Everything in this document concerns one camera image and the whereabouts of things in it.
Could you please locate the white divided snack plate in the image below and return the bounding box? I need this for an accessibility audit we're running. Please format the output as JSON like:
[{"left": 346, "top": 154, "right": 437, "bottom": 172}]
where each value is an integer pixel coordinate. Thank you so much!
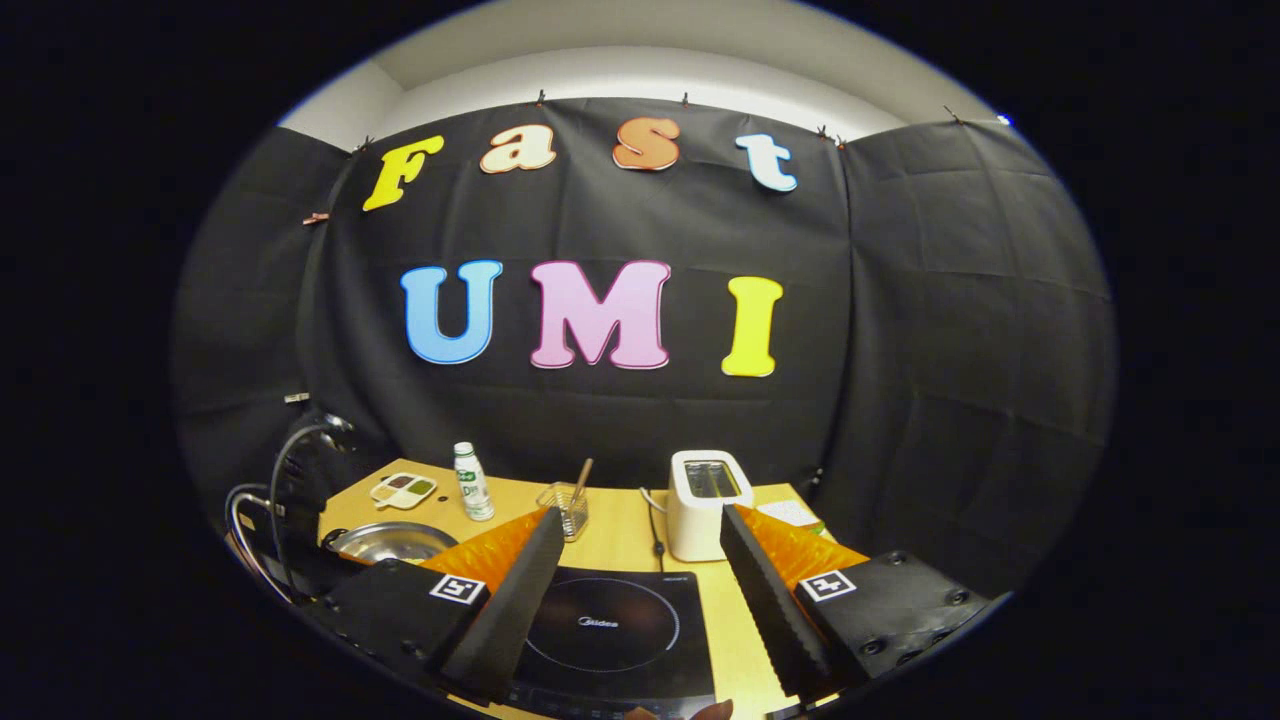
[{"left": 369, "top": 472, "right": 438, "bottom": 511}]

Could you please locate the wire utensil holder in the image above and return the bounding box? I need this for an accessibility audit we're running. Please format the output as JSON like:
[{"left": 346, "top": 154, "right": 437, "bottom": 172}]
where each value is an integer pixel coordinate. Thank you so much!
[{"left": 536, "top": 482, "right": 591, "bottom": 543}]

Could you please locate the white toaster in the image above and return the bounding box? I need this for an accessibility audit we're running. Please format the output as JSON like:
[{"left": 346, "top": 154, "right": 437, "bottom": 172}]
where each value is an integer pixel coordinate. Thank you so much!
[{"left": 667, "top": 450, "right": 755, "bottom": 563}]

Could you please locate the green white sponge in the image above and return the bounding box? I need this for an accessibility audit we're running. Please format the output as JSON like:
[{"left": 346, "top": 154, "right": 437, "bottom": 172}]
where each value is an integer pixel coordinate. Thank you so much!
[{"left": 755, "top": 498, "right": 827, "bottom": 536}]

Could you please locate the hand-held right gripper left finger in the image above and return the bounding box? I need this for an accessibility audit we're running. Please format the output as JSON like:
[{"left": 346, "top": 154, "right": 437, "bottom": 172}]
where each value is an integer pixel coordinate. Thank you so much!
[{"left": 298, "top": 506, "right": 567, "bottom": 705}]

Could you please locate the black induction cooktop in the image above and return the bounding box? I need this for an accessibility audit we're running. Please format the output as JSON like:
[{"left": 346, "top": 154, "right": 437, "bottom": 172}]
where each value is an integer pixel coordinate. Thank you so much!
[{"left": 500, "top": 567, "right": 718, "bottom": 720}]

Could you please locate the black backdrop cloth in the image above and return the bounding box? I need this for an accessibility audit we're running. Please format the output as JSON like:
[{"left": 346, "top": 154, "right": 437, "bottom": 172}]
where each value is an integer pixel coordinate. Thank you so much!
[{"left": 170, "top": 97, "right": 1119, "bottom": 601}]

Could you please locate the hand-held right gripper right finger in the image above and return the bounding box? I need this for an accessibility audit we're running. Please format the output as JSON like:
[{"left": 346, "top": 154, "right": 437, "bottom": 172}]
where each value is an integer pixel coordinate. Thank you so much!
[{"left": 719, "top": 503, "right": 1003, "bottom": 705}]

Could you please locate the white green drink bottle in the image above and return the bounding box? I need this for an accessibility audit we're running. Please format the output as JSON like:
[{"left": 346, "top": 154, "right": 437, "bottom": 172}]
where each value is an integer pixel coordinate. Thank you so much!
[{"left": 453, "top": 442, "right": 496, "bottom": 522}]

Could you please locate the steel pot with black handle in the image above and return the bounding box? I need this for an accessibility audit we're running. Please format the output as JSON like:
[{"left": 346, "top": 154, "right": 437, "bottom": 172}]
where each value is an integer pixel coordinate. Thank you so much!
[{"left": 322, "top": 520, "right": 461, "bottom": 568}]

